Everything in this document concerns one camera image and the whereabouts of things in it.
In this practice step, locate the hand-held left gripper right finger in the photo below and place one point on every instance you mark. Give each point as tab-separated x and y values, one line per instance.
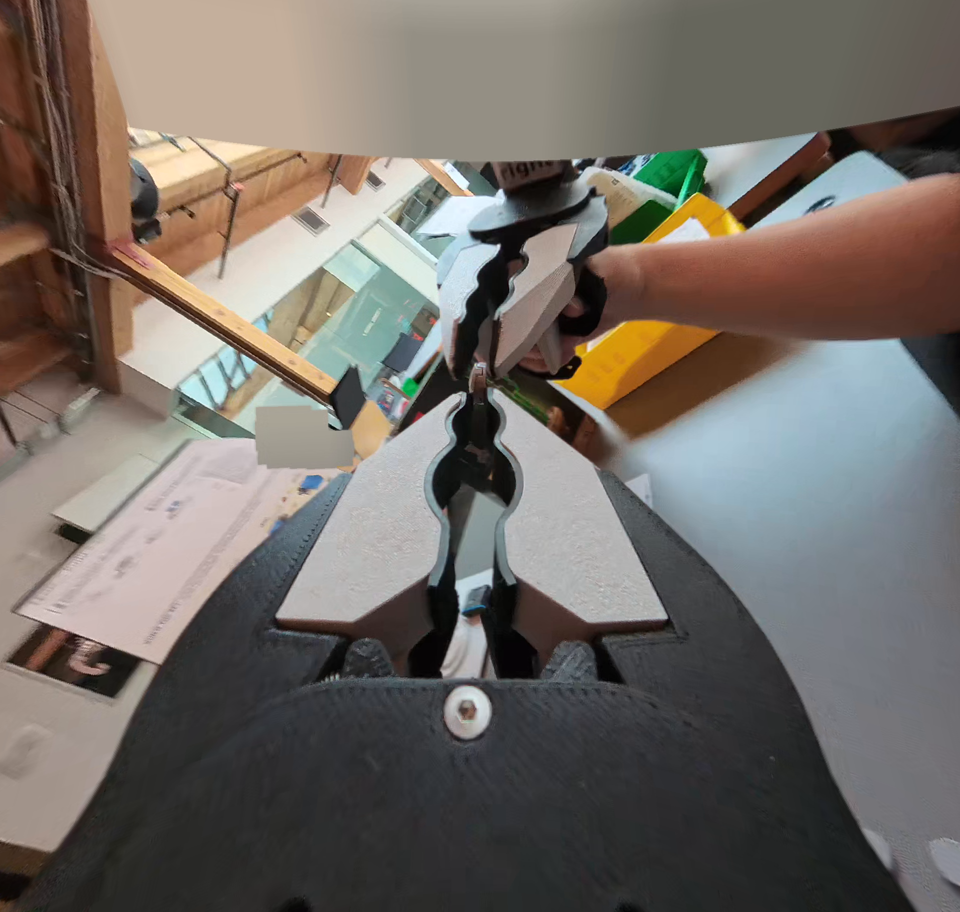
577	537

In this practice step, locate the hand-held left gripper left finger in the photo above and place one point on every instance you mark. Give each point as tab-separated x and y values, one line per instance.
360	537

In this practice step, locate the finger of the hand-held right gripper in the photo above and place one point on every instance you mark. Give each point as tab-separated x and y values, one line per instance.
457	297
544	282

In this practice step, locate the grey round lego piece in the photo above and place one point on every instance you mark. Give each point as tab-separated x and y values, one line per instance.
478	377

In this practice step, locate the person's right forearm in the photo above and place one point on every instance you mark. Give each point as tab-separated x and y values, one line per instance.
787	267

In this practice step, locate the person's right hand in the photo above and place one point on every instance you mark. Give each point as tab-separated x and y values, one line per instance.
622	286

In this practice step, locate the white printed card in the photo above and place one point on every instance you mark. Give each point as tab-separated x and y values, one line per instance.
622	189

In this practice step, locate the yellow plastic bin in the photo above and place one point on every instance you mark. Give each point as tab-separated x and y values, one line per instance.
645	342

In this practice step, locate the green plastic bin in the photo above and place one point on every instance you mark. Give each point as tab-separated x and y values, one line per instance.
679	174

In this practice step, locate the white printed sheet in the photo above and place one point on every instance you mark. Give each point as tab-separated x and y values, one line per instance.
165	537

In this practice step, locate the dark printed sheet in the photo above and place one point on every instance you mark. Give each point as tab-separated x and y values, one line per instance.
67	661

